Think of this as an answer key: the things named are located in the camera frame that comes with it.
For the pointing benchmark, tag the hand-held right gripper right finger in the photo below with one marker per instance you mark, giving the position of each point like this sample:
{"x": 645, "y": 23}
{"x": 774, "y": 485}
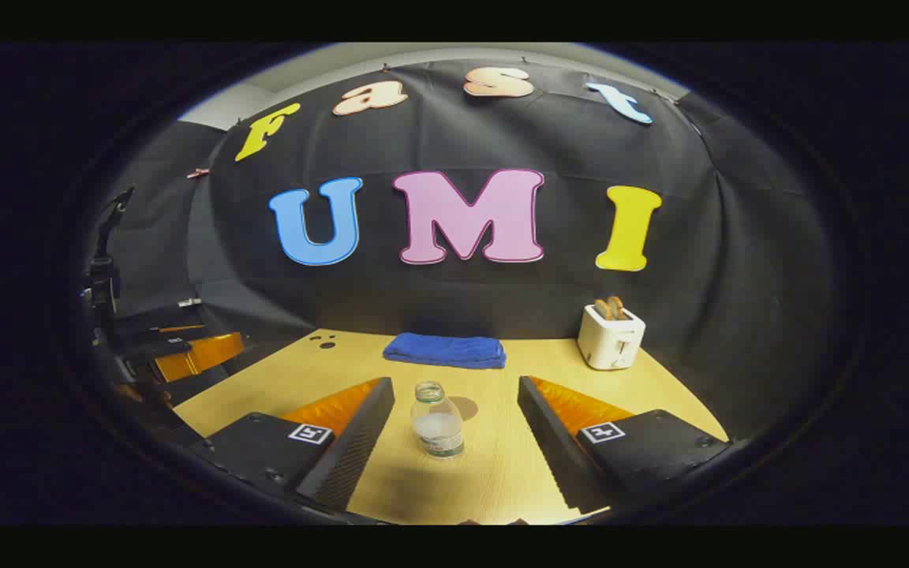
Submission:
{"x": 553, "y": 450}

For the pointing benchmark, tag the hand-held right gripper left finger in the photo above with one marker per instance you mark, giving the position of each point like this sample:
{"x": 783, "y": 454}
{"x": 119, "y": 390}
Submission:
{"x": 360, "y": 442}

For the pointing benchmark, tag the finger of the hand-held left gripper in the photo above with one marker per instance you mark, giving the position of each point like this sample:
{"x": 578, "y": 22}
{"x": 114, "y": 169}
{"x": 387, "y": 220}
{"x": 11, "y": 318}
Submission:
{"x": 202, "y": 355}
{"x": 158, "y": 318}

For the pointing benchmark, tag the clear plastic water bottle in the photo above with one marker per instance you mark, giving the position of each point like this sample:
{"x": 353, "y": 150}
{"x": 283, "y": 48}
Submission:
{"x": 437, "y": 426}

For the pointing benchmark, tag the white toaster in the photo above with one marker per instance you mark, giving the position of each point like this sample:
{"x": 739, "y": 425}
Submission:
{"x": 609, "y": 341}

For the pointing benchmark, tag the blue folded towel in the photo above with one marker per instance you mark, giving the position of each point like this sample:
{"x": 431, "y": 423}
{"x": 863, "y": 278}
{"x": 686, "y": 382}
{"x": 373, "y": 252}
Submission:
{"x": 445, "y": 350}

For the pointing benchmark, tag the brown toast slice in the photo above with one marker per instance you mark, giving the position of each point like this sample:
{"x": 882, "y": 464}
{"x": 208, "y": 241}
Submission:
{"x": 617, "y": 306}
{"x": 602, "y": 308}

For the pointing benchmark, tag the black backdrop cloth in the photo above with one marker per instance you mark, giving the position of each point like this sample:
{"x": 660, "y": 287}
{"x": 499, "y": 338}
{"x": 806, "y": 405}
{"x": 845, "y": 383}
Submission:
{"x": 502, "y": 300}

